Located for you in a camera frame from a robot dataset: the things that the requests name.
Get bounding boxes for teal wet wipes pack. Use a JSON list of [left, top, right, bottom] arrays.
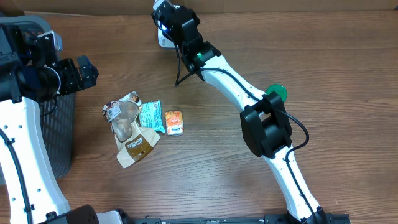
[[139, 100, 165, 133]]

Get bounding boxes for brown pastry bag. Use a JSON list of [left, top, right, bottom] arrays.
[[102, 91, 160, 169]]

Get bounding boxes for orange tissue pack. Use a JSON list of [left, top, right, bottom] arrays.
[[165, 111, 183, 136]]

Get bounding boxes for green lid jar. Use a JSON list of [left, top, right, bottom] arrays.
[[266, 83, 288, 102]]

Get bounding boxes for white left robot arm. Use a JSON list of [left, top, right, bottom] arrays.
[[1, 24, 122, 223]]

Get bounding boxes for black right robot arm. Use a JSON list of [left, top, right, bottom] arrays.
[[151, 1, 328, 223]]

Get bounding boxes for white barcode scanner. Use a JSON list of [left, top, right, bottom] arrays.
[[153, 1, 180, 49]]

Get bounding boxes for grey plastic mesh basket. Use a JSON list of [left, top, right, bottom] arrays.
[[1, 16, 75, 179]]

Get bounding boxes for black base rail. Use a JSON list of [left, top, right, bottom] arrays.
[[130, 213, 351, 224]]

